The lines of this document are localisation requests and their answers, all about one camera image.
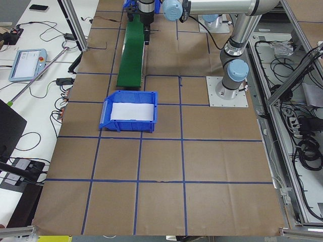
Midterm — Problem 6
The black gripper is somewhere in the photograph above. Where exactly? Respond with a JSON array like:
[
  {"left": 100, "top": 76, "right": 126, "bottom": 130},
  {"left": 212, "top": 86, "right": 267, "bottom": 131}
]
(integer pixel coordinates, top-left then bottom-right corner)
[{"left": 139, "top": 10, "right": 153, "bottom": 45}]

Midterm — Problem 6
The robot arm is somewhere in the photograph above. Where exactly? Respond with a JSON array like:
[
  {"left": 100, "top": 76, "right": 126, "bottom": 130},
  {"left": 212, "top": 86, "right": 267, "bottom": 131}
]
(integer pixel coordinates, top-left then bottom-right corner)
[
  {"left": 161, "top": 0, "right": 279, "bottom": 100},
  {"left": 202, "top": 14, "right": 228, "bottom": 28}
]

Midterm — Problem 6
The blue destination bin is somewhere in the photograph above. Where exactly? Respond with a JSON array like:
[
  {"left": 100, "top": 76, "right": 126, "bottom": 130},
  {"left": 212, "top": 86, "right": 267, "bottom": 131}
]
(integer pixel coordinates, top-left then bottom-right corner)
[{"left": 123, "top": 0, "right": 162, "bottom": 14}]

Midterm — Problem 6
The green conveyor belt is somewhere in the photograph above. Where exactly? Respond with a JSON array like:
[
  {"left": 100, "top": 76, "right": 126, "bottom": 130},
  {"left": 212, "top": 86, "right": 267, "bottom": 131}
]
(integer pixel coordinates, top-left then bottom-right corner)
[{"left": 117, "top": 14, "right": 144, "bottom": 88}]

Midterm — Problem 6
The blue source bin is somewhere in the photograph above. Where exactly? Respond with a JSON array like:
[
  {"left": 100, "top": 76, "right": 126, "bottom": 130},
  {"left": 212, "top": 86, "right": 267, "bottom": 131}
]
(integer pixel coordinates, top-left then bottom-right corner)
[{"left": 99, "top": 90, "right": 158, "bottom": 133}]

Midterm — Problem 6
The black power adapter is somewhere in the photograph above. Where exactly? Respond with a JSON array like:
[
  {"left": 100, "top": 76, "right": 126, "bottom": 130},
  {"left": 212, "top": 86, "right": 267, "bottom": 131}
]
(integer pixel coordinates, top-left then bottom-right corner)
[{"left": 56, "top": 78, "right": 75, "bottom": 86}]

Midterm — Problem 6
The black smartphone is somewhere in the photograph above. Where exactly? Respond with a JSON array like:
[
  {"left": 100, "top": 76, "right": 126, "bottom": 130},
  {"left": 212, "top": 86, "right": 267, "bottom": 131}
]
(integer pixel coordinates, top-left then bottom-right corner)
[{"left": 29, "top": 4, "right": 49, "bottom": 12}]

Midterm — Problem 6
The teach pendant tablet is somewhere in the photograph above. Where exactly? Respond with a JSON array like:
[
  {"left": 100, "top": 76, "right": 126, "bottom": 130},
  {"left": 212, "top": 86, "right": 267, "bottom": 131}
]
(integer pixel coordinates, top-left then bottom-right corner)
[{"left": 8, "top": 48, "right": 47, "bottom": 82}]

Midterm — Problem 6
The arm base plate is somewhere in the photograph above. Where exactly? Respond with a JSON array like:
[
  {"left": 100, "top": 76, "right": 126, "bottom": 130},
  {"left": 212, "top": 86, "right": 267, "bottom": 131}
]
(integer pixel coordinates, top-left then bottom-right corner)
[
  {"left": 206, "top": 76, "right": 248, "bottom": 108},
  {"left": 198, "top": 14, "right": 230, "bottom": 34}
]

